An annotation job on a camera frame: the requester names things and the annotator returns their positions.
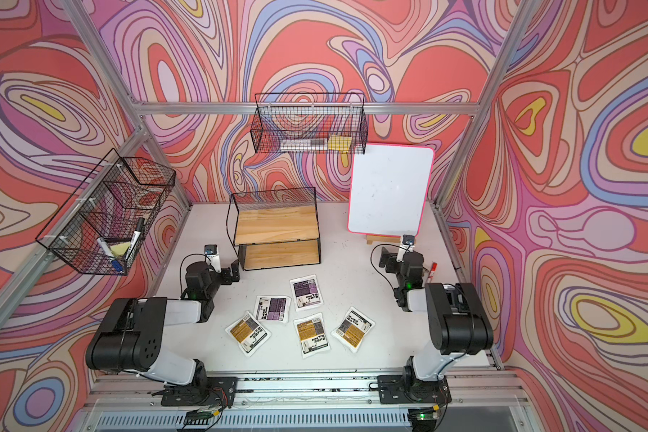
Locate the two-tier wooden wire shelf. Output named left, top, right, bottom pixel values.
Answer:
left=226, top=186, right=321, bottom=271

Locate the purple coffee bag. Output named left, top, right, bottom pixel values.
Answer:
left=254, top=295, right=291, bottom=323
left=290, top=275, right=324, bottom=311

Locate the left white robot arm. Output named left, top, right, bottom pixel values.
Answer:
left=86, top=261, right=240, bottom=410

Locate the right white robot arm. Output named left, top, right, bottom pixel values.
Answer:
left=377, top=243, right=494, bottom=406

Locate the small wooden easel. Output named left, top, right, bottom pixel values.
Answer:
left=365, top=235, right=401, bottom=245

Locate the pink-framed whiteboard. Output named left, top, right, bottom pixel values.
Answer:
left=347, top=143, right=435, bottom=237

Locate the yellow sponge in back basket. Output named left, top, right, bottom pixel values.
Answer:
left=327, top=134, right=353, bottom=153

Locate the yellow sponge in basket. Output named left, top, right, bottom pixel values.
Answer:
left=327, top=134, right=353, bottom=153
left=110, top=241, right=131, bottom=259

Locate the red whiteboard marker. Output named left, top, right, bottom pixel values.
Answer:
left=426, top=262, right=437, bottom=284

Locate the black marker in left basket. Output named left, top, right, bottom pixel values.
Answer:
left=125, top=217, right=145, bottom=259

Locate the yellow sponge in left basket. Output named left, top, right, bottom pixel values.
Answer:
left=110, top=241, right=131, bottom=259

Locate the blue-capped marker in basket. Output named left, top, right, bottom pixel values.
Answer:
left=97, top=238, right=124, bottom=274

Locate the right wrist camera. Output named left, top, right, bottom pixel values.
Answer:
left=396, top=234, right=415, bottom=262

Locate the back wall wire basket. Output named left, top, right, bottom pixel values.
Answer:
left=250, top=91, right=368, bottom=155

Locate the wall wire basket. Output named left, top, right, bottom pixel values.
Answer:
left=35, top=149, right=176, bottom=276
left=250, top=91, right=368, bottom=155

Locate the left wall wire basket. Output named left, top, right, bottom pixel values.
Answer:
left=35, top=149, right=176, bottom=276

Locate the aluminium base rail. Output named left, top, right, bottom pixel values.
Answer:
left=71, top=368, right=542, bottom=431

